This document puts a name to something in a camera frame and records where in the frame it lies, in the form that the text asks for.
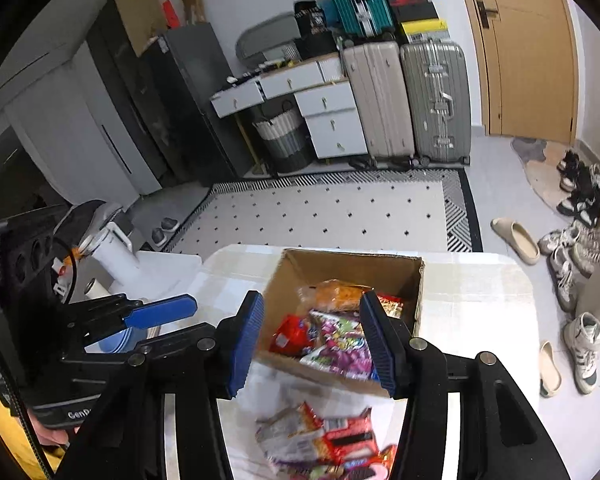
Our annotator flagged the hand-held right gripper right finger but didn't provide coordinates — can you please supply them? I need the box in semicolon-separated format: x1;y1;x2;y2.
359;291;571;480

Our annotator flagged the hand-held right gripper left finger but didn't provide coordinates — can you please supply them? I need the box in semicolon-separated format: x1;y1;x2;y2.
67;290;265;480

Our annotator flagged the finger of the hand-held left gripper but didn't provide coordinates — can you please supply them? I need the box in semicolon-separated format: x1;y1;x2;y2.
67;295;199;336

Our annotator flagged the red snack packet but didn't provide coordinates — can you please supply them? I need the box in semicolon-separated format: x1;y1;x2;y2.
269;314;317;358

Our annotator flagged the purple green snack packet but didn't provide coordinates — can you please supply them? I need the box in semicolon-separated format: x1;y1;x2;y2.
307;309;365;343

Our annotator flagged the bread loaf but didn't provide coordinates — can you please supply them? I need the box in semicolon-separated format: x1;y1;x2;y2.
300;280;373;313

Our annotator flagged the brown cardboard box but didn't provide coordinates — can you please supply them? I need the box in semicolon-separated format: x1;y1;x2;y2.
252;247;425;400

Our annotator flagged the white red snack bag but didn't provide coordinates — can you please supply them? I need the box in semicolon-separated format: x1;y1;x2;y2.
256;404;331;468

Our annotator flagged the person's left hand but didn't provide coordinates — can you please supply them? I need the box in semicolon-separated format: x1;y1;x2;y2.
30;411;79;448

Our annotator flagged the blue bowl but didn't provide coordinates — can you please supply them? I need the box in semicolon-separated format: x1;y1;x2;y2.
96;326;153;358

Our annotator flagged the pair of grey slippers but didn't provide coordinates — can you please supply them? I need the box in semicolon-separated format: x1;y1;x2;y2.
148;216;181;245

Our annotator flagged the red chocolate packet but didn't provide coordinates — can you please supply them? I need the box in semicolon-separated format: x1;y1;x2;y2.
324;407;381;467

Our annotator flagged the yellow garment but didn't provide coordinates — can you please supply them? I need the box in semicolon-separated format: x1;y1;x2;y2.
0;392;66;480

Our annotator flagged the blue snack packet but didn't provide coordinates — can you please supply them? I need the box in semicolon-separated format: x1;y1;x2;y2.
347;460;397;480

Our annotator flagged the black white patterned rug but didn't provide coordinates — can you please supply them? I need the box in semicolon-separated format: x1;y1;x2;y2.
169;166;485;257

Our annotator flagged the beige slipper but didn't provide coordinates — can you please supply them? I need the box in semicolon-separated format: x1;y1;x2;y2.
536;340;564;399
490;216;542;267

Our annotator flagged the black cabinet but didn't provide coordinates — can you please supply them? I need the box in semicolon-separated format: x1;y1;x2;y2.
86;0;255;197

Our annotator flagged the woven laundry basket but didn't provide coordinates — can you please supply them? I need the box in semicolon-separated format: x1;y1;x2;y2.
251;101;315;175

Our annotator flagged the pile of sneakers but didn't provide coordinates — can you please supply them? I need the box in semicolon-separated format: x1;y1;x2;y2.
536;149;600;396

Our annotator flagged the grey door mat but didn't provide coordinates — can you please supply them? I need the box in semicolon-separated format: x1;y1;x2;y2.
510;136;577;209

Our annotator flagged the beige suitcase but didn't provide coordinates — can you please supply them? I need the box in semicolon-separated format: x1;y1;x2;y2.
340;39;417;170

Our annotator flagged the white drawer cabinet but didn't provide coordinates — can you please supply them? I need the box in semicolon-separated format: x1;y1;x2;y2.
210;54;369;162

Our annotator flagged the silver suitcase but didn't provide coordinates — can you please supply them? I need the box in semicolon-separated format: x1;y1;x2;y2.
399;39;473;167

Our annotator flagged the grey oval case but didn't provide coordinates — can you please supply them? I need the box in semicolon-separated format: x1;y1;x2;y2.
235;14;301;69

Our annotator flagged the flat cardboard sheet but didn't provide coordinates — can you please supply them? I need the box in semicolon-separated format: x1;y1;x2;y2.
114;0;169;57

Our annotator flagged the black printed bag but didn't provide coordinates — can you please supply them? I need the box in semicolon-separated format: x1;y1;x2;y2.
293;0;339;60

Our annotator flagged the yellow black box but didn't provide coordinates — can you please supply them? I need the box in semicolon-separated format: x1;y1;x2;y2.
401;18;451;44

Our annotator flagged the wooden door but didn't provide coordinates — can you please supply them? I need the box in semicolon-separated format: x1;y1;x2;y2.
452;0;580;145

